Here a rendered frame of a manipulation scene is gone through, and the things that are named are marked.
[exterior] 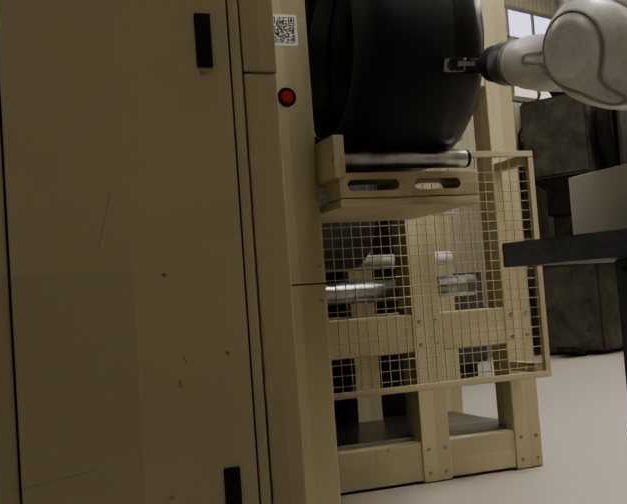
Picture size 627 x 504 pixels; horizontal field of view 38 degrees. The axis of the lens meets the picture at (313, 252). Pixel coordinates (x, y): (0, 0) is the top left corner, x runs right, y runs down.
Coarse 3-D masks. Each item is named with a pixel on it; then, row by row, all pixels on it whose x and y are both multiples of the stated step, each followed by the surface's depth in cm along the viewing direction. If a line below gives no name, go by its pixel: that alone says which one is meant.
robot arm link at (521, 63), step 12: (528, 36) 173; (540, 36) 169; (504, 48) 178; (516, 48) 172; (528, 48) 169; (540, 48) 167; (504, 60) 176; (516, 60) 172; (528, 60) 169; (540, 60) 166; (504, 72) 177; (516, 72) 172; (528, 72) 169; (540, 72) 167; (516, 84) 176; (528, 84) 172; (540, 84) 170; (552, 84) 168
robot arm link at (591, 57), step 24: (576, 0) 132; (600, 0) 130; (624, 0) 130; (552, 24) 134; (576, 24) 130; (600, 24) 128; (624, 24) 128; (552, 48) 134; (576, 48) 130; (600, 48) 128; (624, 48) 128; (552, 72) 134; (576, 72) 131; (600, 72) 129; (624, 72) 129; (576, 96) 135; (600, 96) 133; (624, 96) 133
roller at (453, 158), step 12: (348, 156) 210; (360, 156) 211; (372, 156) 212; (384, 156) 214; (396, 156) 215; (408, 156) 216; (420, 156) 217; (432, 156) 218; (444, 156) 219; (456, 156) 220; (468, 156) 221; (348, 168) 212; (360, 168) 213; (372, 168) 214; (384, 168) 215; (396, 168) 216; (408, 168) 218; (420, 168) 219
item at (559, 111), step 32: (544, 128) 773; (576, 128) 754; (608, 128) 732; (544, 160) 774; (576, 160) 755; (608, 160) 742; (544, 288) 770; (576, 288) 751; (608, 288) 751; (576, 320) 751; (608, 320) 745; (576, 352) 727
